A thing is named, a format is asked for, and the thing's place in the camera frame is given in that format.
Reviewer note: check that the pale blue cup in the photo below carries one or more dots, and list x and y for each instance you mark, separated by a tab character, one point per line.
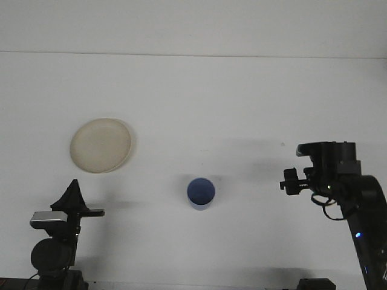
201	193

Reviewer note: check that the pale round plate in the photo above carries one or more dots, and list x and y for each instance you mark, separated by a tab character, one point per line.
101	145

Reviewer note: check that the dark robot platform edge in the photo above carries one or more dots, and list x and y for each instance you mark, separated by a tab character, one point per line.
12	284

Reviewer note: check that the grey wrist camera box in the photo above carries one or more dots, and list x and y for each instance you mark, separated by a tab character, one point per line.
308	148
48	218

